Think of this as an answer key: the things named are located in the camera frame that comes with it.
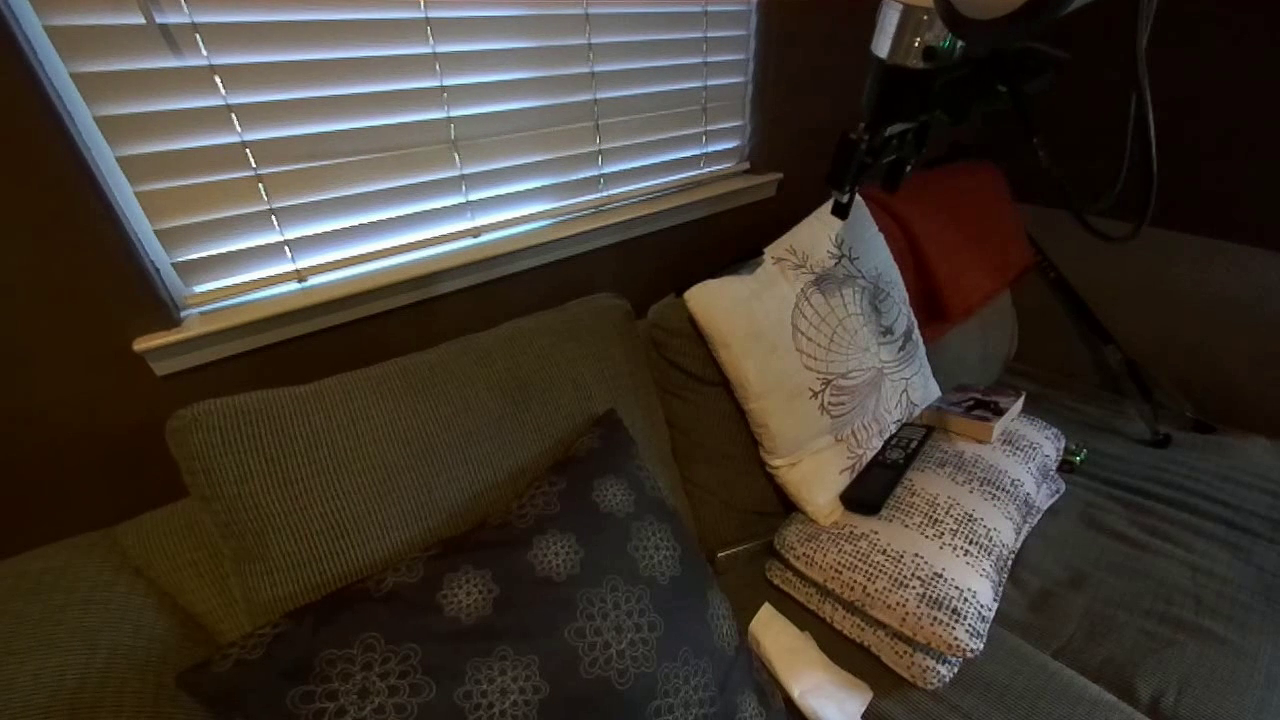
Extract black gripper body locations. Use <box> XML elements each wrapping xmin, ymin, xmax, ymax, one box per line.
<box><xmin>858</xmin><ymin>53</ymin><xmax>1023</xmax><ymax>180</ymax></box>

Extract white pillow with tree print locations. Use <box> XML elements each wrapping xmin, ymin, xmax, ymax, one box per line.
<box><xmin>680</xmin><ymin>197</ymin><xmax>947</xmax><ymax>529</ymax></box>

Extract black remote with grey buttons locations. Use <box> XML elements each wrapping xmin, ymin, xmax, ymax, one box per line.
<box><xmin>836</xmin><ymin>419</ymin><xmax>939</xmax><ymax>519</ymax></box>

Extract white pillow with black dots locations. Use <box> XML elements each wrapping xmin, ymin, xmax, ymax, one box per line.
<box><xmin>762</xmin><ymin>412</ymin><xmax>1073</xmax><ymax>697</ymax></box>

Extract dark grey floral pillow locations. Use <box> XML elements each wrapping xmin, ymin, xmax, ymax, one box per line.
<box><xmin>177</xmin><ymin>407</ymin><xmax>794</xmax><ymax>720</ymax></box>

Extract grey round cushion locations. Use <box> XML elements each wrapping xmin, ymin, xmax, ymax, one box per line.
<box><xmin>923</xmin><ymin>291</ymin><xmax>1023</xmax><ymax>396</ymax></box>

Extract black tripod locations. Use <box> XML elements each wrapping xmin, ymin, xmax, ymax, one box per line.
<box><xmin>1017</xmin><ymin>237</ymin><xmax>1222</xmax><ymax>452</ymax></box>

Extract grey seat blanket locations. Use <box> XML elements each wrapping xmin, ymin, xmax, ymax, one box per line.
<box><xmin>993</xmin><ymin>419</ymin><xmax>1280</xmax><ymax>720</ymax></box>

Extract olive grey sofa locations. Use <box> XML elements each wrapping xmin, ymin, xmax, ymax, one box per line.
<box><xmin>0</xmin><ymin>203</ymin><xmax>1280</xmax><ymax>720</ymax></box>

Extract white window blinds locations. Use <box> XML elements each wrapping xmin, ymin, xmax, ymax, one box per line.
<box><xmin>0</xmin><ymin>0</ymin><xmax>762</xmax><ymax>325</ymax></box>

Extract window sill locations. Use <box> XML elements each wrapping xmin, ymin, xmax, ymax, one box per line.
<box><xmin>128</xmin><ymin>168</ymin><xmax>787</xmax><ymax>382</ymax></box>

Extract white folded paper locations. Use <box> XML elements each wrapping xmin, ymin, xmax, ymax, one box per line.
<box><xmin>746</xmin><ymin>599</ymin><xmax>882</xmax><ymax>720</ymax></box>

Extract olive sofa back cushion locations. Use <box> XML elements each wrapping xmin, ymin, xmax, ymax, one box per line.
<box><xmin>164</xmin><ymin>291</ymin><xmax>698</xmax><ymax>631</ymax></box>

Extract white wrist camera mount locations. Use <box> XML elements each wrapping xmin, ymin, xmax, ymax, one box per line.
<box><xmin>869</xmin><ymin>0</ymin><xmax>967</xmax><ymax>71</ymax></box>

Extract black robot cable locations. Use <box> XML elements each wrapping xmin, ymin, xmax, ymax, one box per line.
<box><xmin>1063</xmin><ymin>0</ymin><xmax>1167</xmax><ymax>250</ymax></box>

